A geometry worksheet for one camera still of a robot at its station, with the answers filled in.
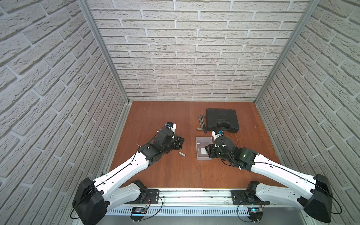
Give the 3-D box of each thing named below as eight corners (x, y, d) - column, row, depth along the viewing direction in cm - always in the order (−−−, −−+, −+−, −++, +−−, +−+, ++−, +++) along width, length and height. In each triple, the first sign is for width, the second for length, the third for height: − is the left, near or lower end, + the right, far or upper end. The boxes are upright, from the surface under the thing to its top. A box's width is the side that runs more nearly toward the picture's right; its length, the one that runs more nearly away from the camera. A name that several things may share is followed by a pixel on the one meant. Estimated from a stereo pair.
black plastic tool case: (207, 132, 101) (208, 128, 97) (204, 111, 114) (205, 106, 110) (238, 132, 102) (240, 128, 97) (232, 111, 114) (234, 107, 110)
